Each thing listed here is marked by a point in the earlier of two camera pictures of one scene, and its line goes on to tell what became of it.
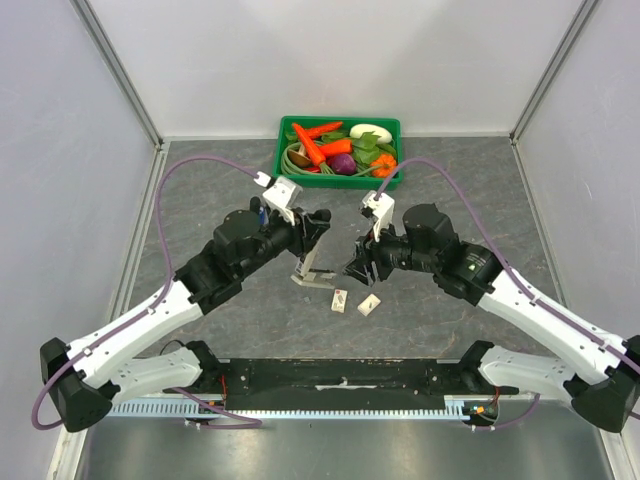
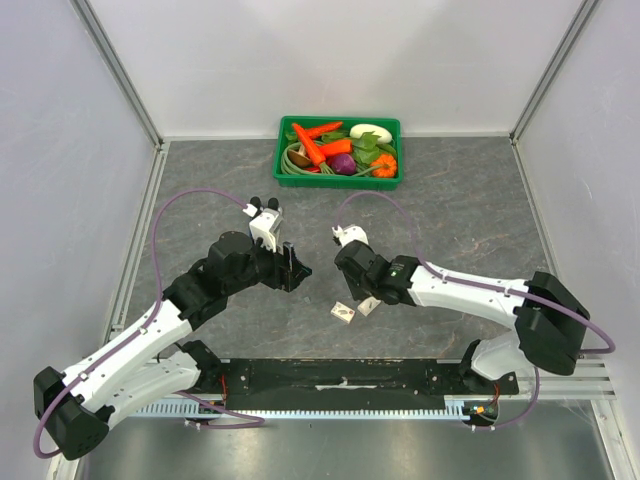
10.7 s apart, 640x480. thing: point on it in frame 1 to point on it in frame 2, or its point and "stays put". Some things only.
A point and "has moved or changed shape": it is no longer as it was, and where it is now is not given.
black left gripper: x=306 y=234 to x=287 y=270
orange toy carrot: x=315 y=153 stays put
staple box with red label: x=339 y=300 to x=342 y=312
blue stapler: x=263 y=215 has moved or changed shape
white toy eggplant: x=357 y=131 stays put
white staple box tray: x=369 y=305 stays put
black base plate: x=275 y=384 stays put
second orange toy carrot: x=338 y=147 stays put
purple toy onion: x=343 y=164 stays put
